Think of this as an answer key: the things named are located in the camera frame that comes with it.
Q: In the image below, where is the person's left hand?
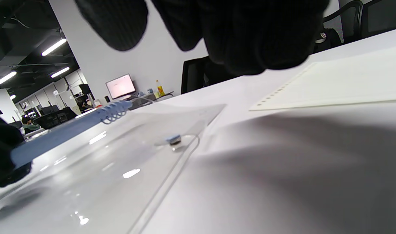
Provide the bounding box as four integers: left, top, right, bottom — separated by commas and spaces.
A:
0, 110, 32, 195

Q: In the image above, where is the clear ring binder blue spine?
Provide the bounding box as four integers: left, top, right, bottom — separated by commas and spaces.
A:
0, 100, 226, 234

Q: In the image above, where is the person's right hand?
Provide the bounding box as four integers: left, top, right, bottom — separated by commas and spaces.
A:
75, 0, 330, 76

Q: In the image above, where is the black office chair chrome base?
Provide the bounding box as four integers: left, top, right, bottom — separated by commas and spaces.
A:
181, 56, 237, 95

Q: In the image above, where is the lined loose-leaf paper stack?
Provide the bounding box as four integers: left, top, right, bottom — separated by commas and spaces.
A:
250, 44, 396, 111

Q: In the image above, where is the ceiling tube light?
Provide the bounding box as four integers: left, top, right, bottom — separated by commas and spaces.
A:
42, 38, 67, 56
0, 71, 17, 85
51, 67, 70, 78

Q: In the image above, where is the computer monitor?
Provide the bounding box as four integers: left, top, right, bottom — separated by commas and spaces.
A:
106, 74, 136, 99

